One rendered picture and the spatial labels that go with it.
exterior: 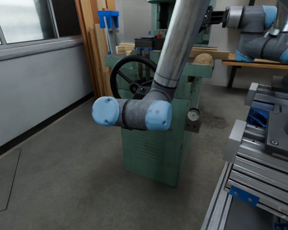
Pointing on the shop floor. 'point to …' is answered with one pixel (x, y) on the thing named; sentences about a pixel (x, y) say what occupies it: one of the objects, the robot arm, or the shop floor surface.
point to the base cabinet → (159, 143)
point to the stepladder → (110, 21)
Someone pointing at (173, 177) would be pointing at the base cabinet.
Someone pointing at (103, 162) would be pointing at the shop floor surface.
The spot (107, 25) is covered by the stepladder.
